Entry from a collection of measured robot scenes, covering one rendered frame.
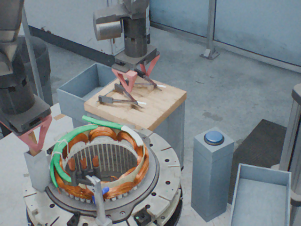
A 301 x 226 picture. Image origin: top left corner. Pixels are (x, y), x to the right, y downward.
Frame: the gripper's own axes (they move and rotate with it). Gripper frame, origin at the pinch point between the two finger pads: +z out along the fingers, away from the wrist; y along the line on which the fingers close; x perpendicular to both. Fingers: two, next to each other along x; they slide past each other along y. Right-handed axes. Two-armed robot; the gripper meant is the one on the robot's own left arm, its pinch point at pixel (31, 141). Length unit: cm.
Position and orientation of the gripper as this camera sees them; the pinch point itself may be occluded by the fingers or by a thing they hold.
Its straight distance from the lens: 81.9
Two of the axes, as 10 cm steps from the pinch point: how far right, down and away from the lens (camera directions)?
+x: 7.1, -5.1, 4.9
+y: 7.0, 4.5, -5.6
